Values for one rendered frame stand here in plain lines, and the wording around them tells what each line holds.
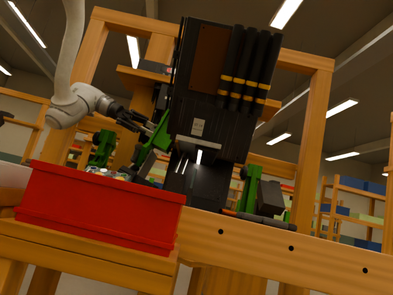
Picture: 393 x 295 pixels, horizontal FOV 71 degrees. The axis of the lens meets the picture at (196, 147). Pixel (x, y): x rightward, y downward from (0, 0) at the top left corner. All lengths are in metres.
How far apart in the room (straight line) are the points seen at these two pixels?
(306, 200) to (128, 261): 1.20
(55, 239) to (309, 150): 1.36
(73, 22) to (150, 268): 0.95
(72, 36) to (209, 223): 0.85
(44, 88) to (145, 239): 12.46
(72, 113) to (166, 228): 0.79
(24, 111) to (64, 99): 11.66
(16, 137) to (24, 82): 2.25
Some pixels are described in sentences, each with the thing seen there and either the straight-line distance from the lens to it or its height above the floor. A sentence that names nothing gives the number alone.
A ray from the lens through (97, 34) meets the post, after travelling 1.86.
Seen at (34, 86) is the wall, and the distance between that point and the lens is 13.08.
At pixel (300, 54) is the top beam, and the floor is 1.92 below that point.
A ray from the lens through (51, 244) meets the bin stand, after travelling 0.58.
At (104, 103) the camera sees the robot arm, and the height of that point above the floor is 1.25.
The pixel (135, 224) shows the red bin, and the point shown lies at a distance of 0.56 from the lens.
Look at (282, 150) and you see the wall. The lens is 12.54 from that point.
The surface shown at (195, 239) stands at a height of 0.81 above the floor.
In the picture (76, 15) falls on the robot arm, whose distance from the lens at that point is 1.21.
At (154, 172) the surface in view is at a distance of 8.14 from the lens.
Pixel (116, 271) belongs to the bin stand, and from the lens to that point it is 0.55.
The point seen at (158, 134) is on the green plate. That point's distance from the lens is 1.15.
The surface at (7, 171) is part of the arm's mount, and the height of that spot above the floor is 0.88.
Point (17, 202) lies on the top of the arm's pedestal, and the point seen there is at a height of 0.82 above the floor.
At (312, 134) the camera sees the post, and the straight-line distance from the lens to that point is 1.67.
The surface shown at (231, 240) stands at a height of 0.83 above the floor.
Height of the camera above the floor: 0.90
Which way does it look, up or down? 12 degrees up
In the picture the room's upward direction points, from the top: 14 degrees clockwise
